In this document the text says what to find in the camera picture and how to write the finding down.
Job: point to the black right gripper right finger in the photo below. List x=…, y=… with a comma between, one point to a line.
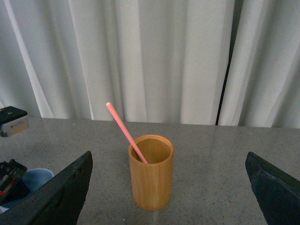
x=277, y=193

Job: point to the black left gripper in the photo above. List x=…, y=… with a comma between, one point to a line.
x=12, y=186

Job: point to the white curtain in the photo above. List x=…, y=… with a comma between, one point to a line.
x=207, y=62

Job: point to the blue cup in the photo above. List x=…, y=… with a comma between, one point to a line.
x=31, y=181

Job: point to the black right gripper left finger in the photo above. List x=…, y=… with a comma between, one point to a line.
x=57, y=202

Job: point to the bamboo chopstick holder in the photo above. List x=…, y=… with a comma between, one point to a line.
x=152, y=181

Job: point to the black and beige camera box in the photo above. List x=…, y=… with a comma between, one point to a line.
x=12, y=121

